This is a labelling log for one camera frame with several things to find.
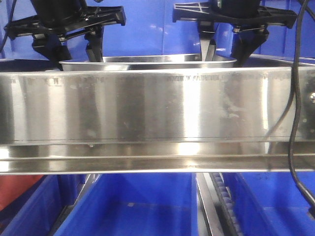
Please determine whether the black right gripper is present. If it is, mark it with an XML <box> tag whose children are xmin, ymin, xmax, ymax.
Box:
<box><xmin>172</xmin><ymin>0</ymin><xmax>297</xmax><ymax>67</ymax></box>

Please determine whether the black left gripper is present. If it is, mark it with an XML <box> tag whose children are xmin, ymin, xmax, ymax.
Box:
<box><xmin>4</xmin><ymin>0</ymin><xmax>126</xmax><ymax>62</ymax></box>

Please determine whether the silver metal tray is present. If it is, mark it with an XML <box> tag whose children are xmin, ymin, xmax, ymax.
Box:
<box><xmin>60</xmin><ymin>54</ymin><xmax>237</xmax><ymax>71</ymax></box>

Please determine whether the blue bin below centre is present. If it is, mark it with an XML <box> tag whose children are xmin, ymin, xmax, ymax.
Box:
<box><xmin>56</xmin><ymin>173</ymin><xmax>198</xmax><ymax>236</ymax></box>

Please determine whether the blue bin below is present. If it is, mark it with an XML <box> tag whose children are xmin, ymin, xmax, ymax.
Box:
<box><xmin>223</xmin><ymin>172</ymin><xmax>315</xmax><ymax>236</ymax></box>
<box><xmin>56</xmin><ymin>173</ymin><xmax>198</xmax><ymax>236</ymax></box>
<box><xmin>0</xmin><ymin>175</ymin><xmax>86</xmax><ymax>236</ymax></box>

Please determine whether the blue bin below right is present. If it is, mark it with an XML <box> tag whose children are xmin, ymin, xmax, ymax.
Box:
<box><xmin>223</xmin><ymin>172</ymin><xmax>315</xmax><ymax>236</ymax></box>

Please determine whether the blue bin below left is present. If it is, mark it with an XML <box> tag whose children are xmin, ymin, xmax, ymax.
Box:
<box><xmin>0</xmin><ymin>175</ymin><xmax>86</xmax><ymax>236</ymax></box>

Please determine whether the black cable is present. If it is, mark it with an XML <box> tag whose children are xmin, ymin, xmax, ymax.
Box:
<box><xmin>265</xmin><ymin>0</ymin><xmax>315</xmax><ymax>212</ymax></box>

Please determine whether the stainless steel shelf rail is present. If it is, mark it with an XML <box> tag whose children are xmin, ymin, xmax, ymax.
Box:
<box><xmin>0</xmin><ymin>65</ymin><xmax>315</xmax><ymax>176</ymax></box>

